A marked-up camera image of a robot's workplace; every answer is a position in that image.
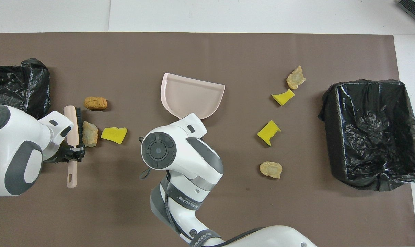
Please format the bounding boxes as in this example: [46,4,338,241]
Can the beige hand brush black bristles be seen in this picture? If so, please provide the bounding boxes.
[63,105,83,188]

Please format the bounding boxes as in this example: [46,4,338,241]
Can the beige foam scrap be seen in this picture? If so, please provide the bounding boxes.
[286,66,306,90]
[259,161,283,179]
[82,121,99,147]

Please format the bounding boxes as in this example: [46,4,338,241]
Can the black bag lined bin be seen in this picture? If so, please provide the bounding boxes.
[318,79,415,191]
[0,58,51,120]

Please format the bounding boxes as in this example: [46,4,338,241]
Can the yellow sponge piece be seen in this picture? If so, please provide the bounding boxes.
[271,89,295,106]
[257,120,281,147]
[101,127,128,144]

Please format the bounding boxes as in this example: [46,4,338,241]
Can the brown bread-like trash piece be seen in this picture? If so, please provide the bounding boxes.
[83,96,108,111]

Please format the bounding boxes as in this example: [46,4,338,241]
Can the beige plastic dustpan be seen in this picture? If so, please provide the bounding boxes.
[160,72,226,120]

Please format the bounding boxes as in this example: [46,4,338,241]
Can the brown paper table mat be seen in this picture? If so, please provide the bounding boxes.
[0,32,415,247]

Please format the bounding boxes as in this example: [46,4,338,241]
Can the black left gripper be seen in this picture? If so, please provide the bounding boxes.
[45,143,86,164]

